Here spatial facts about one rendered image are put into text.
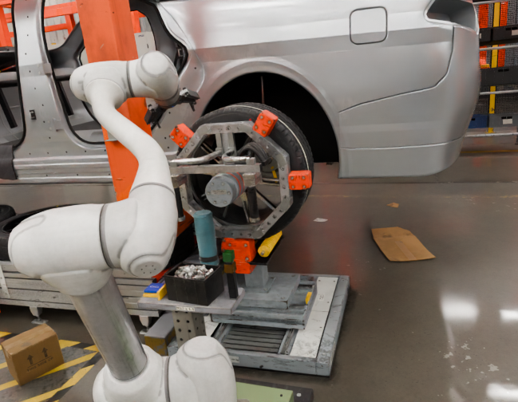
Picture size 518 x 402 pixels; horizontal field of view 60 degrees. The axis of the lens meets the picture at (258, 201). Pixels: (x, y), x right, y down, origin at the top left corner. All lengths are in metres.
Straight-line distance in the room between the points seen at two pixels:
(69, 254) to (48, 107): 2.22
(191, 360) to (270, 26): 1.62
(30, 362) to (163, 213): 1.75
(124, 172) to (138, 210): 1.28
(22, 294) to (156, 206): 2.20
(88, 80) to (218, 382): 0.90
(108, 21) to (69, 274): 1.37
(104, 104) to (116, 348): 0.61
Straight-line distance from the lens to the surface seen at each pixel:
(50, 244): 0.93
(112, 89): 1.31
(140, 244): 0.88
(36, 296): 3.00
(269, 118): 1.94
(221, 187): 1.93
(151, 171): 1.01
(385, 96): 2.28
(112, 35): 2.11
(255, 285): 2.42
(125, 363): 1.26
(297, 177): 1.97
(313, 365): 2.15
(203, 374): 1.34
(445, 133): 2.35
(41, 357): 2.58
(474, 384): 2.22
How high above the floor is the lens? 1.38
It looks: 17 degrees down
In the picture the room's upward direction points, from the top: 6 degrees counter-clockwise
